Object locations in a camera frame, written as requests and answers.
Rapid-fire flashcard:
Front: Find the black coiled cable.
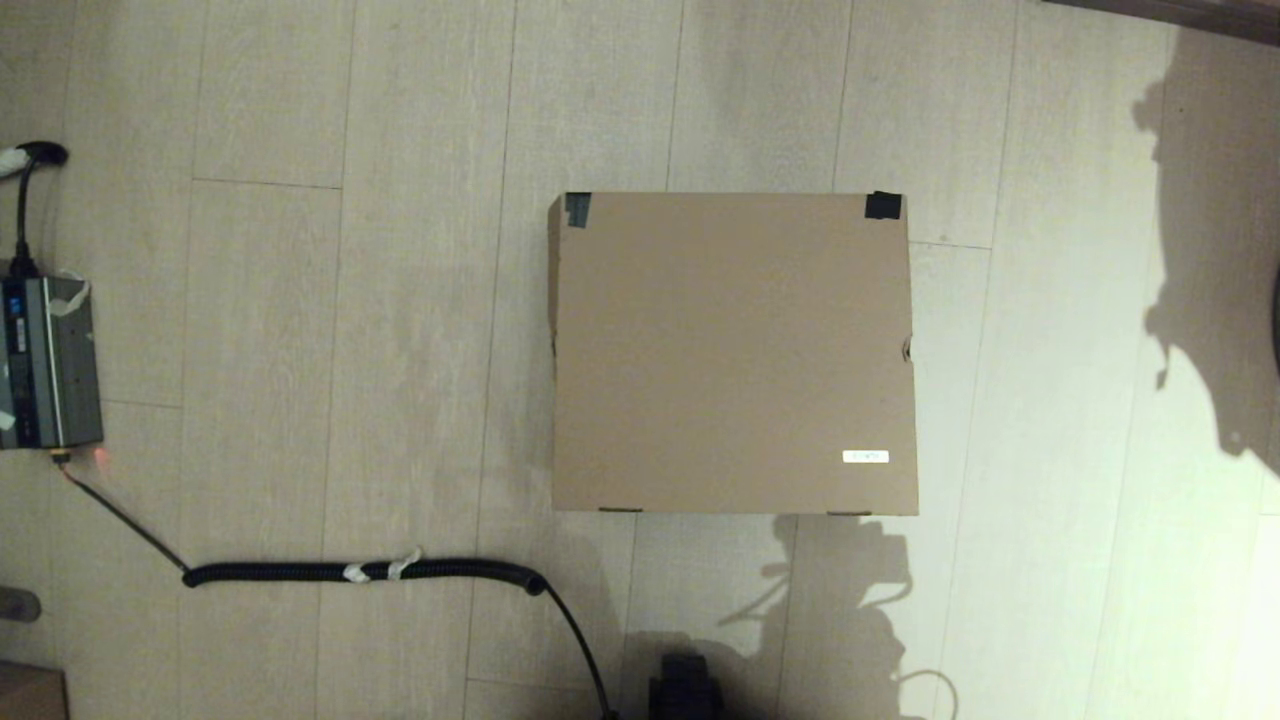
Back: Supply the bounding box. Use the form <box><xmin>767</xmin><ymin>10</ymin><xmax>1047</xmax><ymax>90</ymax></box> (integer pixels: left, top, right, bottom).
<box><xmin>50</xmin><ymin>448</ymin><xmax>621</xmax><ymax>720</ymax></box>

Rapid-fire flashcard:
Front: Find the dark wooden baseboard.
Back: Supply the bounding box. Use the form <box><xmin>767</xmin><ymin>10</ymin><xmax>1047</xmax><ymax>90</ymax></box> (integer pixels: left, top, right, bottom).
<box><xmin>1040</xmin><ymin>0</ymin><xmax>1280</xmax><ymax>46</ymax></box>

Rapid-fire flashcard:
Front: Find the black power cord with plug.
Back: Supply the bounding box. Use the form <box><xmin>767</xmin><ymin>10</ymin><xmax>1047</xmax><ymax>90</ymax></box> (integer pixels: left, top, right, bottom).
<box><xmin>0</xmin><ymin>140</ymin><xmax>69</xmax><ymax>281</ymax></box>

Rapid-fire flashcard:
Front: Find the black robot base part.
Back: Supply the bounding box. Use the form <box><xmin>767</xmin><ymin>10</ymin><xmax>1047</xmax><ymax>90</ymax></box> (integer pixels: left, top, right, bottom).
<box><xmin>648</xmin><ymin>653</ymin><xmax>723</xmax><ymax>720</ymax></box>

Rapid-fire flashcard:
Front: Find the brown cardboard carton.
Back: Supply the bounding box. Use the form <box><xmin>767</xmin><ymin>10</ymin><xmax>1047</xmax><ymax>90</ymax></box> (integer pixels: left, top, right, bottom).
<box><xmin>0</xmin><ymin>662</ymin><xmax>69</xmax><ymax>720</ymax></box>

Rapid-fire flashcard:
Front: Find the grey metal power supply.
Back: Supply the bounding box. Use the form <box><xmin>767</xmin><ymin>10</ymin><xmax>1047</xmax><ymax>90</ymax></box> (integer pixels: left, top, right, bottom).
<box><xmin>0</xmin><ymin>272</ymin><xmax>104</xmax><ymax>451</ymax></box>

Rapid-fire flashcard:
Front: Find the brown cardboard shoe box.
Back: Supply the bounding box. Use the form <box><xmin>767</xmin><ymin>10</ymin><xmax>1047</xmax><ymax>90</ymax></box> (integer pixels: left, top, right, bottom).
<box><xmin>547</xmin><ymin>190</ymin><xmax>921</xmax><ymax>518</ymax></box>

